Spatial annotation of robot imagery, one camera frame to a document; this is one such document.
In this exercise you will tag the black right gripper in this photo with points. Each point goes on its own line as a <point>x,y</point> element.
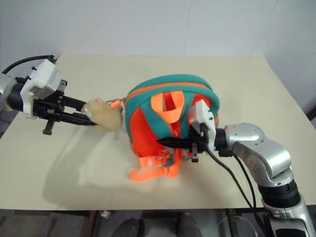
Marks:
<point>201,142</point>

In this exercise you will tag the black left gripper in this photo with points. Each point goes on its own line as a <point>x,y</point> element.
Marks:
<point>49,108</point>

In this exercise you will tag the beige plush toy pendant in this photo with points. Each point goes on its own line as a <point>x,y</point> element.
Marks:
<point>106,116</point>

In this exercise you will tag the orange and teal backpack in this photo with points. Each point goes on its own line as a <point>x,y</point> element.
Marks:
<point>143,113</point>

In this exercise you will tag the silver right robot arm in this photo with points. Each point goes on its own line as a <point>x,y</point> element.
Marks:
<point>261,150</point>

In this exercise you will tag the dark rounded shape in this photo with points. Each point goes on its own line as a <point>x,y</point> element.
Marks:
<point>132,228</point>

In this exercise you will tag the small white object under table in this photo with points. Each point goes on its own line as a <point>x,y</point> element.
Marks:
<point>106,214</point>

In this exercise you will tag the dark object beside table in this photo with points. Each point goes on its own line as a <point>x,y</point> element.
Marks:
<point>311,108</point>

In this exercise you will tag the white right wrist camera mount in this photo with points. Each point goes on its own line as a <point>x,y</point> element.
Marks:
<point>203,113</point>

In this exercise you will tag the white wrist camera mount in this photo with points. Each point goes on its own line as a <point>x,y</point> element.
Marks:
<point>43,76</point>
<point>203,113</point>

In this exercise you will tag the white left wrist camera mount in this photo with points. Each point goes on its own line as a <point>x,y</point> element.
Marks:
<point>43,76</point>

